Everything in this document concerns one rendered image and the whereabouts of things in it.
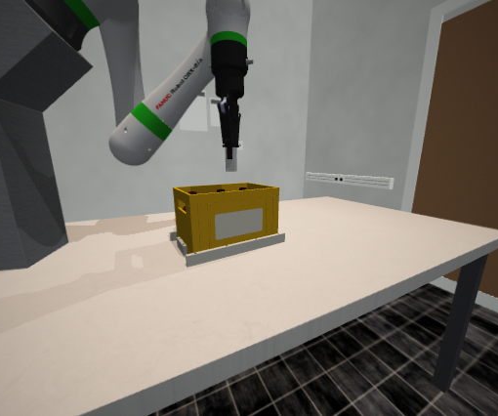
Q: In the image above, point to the yellow divided crate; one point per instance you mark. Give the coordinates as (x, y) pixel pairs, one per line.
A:
(213, 219)

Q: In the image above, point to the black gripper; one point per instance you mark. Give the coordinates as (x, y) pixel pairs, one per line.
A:
(229, 87)

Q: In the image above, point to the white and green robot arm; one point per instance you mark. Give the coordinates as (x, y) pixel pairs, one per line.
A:
(139, 133)

